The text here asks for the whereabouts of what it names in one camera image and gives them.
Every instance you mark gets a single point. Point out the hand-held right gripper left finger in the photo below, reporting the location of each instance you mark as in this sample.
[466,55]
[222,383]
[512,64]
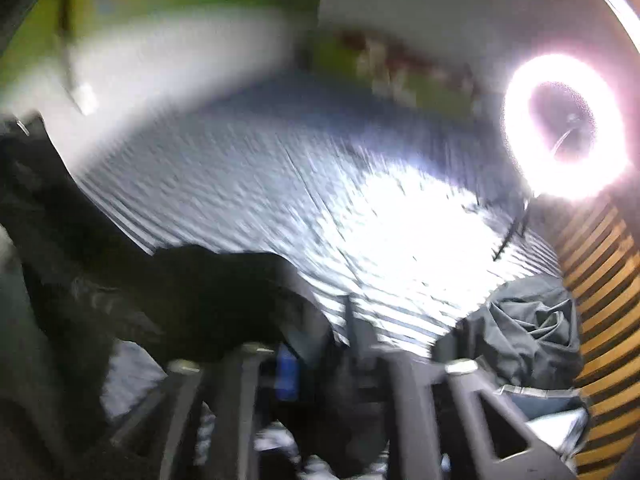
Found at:
[287,374]

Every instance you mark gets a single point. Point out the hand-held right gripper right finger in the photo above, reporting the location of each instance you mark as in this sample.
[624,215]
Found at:
[400,400]

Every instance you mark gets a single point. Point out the black pants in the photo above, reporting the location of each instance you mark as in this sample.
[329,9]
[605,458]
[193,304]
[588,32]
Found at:
[150,290]

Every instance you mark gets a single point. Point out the dark grey cloth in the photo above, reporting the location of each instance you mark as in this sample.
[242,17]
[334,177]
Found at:
[520,330]

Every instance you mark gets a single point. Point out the pale blue cloth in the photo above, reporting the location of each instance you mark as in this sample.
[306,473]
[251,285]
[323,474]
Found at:
[555,420]

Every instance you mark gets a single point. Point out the grey striped blanket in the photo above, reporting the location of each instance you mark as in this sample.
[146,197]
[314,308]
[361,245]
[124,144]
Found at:
[300,200]

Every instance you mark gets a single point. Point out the wooden slatted panel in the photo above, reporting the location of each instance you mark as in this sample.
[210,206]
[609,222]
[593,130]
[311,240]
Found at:
[607,310]

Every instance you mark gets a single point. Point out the green printed pillow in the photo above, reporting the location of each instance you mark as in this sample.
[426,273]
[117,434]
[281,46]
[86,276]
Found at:
[400,75]

